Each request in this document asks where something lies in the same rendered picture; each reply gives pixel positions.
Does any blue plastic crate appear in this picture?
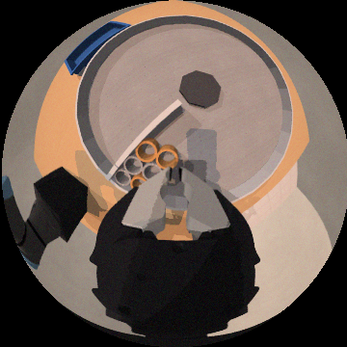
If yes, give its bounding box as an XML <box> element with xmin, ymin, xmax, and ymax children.
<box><xmin>65</xmin><ymin>21</ymin><xmax>131</xmax><ymax>76</ymax></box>

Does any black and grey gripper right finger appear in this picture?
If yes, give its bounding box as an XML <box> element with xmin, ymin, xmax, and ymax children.
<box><xmin>178</xmin><ymin>167</ymin><xmax>260</xmax><ymax>265</ymax></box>

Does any bronze bushing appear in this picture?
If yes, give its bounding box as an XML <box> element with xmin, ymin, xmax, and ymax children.
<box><xmin>156</xmin><ymin>145</ymin><xmax>178</xmax><ymax>169</ymax></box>
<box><xmin>130</xmin><ymin>172</ymin><xmax>147</xmax><ymax>188</ymax></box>
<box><xmin>136</xmin><ymin>138</ymin><xmax>159</xmax><ymax>162</ymax></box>

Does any grey metal sleeve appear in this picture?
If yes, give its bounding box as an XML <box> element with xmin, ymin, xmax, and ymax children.
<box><xmin>123</xmin><ymin>151</ymin><xmax>146</xmax><ymax>175</ymax></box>
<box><xmin>114</xmin><ymin>164</ymin><xmax>134</xmax><ymax>186</ymax></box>
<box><xmin>142</xmin><ymin>158</ymin><xmax>164</xmax><ymax>180</ymax></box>

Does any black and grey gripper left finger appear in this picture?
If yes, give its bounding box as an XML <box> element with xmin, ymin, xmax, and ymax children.
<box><xmin>90</xmin><ymin>167</ymin><xmax>172</xmax><ymax>266</ymax></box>

